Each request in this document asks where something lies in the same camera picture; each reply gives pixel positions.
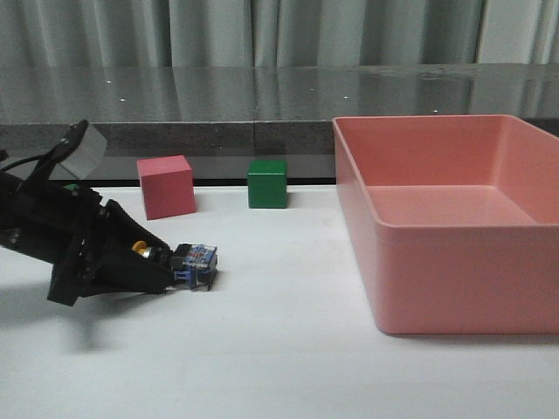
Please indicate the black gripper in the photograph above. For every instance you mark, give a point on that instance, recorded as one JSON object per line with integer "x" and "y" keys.
{"x": 56, "y": 223}

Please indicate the yellow push button switch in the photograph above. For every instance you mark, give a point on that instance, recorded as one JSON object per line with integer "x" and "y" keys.
{"x": 193, "y": 266}

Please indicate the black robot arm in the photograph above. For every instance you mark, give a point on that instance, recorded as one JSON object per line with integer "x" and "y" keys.
{"x": 89, "y": 243}

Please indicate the large pink cube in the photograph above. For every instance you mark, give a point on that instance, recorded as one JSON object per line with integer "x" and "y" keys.
{"x": 166, "y": 186}

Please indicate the right green cube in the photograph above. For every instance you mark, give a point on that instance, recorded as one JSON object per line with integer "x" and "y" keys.
{"x": 267, "y": 184}

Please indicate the grey stone counter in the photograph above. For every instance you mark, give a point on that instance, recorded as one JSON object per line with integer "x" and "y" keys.
{"x": 221, "y": 118}

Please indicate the grey-green curtain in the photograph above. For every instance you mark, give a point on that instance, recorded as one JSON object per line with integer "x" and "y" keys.
{"x": 277, "y": 33}

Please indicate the pink plastic bin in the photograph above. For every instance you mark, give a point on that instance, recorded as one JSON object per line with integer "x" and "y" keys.
{"x": 453, "y": 221}

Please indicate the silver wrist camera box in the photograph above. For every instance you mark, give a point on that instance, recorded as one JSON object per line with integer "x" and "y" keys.
{"x": 82, "y": 149}

